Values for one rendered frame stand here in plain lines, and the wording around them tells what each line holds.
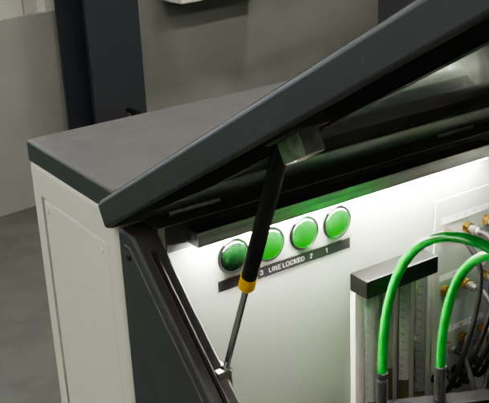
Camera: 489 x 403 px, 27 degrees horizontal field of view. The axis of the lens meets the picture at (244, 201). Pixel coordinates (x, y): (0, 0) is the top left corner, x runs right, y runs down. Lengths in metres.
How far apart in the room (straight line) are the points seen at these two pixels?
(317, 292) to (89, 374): 0.37
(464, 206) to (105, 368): 0.62
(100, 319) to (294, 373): 0.30
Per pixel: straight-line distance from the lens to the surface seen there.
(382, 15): 5.26
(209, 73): 5.90
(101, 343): 1.46
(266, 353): 1.46
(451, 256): 1.65
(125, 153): 1.41
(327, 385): 1.57
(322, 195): 1.38
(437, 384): 1.54
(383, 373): 1.51
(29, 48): 5.22
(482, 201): 1.66
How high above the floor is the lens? 1.95
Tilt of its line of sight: 22 degrees down
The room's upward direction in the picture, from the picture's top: 3 degrees counter-clockwise
